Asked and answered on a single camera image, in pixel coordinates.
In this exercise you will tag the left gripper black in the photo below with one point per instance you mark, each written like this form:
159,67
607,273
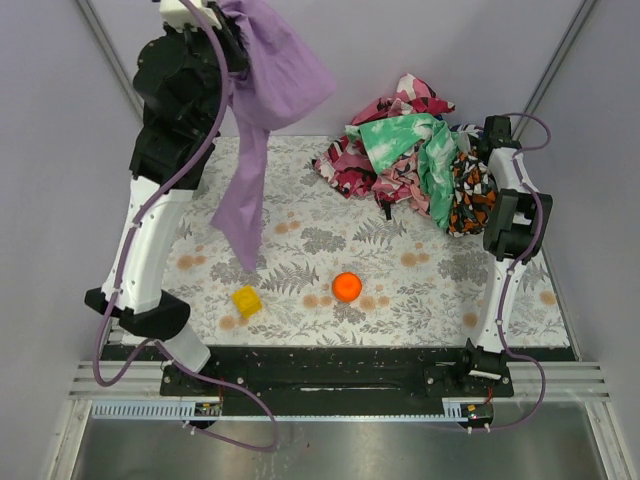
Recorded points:
232,38

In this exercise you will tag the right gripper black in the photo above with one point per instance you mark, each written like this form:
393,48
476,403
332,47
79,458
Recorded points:
482,145

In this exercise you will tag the black orange camouflage cloth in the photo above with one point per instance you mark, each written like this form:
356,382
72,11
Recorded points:
474,195

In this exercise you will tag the purple polo shirt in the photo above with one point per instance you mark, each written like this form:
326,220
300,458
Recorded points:
284,83

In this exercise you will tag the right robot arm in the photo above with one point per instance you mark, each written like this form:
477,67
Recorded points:
512,238

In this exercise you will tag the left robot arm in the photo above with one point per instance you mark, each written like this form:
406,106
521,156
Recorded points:
183,80

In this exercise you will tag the blue white patterned cloth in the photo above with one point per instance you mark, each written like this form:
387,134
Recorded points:
466,135

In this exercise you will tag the green white tie-dye cloth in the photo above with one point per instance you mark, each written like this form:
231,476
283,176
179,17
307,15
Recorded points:
412,156

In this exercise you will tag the pink red patterned cloth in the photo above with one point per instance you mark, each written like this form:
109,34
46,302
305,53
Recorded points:
345,166

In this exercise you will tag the orange plastic ball toy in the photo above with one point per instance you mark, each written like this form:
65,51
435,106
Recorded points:
346,287

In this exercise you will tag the floral table mat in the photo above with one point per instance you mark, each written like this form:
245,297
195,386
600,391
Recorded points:
420,287

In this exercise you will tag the yellow toy block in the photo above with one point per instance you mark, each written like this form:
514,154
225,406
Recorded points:
247,301

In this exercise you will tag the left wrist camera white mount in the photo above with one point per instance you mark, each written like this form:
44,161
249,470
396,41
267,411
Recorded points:
176,14

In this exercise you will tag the left aluminium frame post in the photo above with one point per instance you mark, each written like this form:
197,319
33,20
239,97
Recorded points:
121,29

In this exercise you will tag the aluminium frame post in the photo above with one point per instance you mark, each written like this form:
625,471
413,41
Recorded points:
561,53
121,29

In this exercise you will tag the right aluminium frame post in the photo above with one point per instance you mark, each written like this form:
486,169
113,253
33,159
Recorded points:
561,53

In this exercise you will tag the white cable duct rail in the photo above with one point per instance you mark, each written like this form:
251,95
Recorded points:
242,409

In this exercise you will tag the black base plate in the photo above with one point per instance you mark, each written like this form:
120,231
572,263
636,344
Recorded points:
323,375

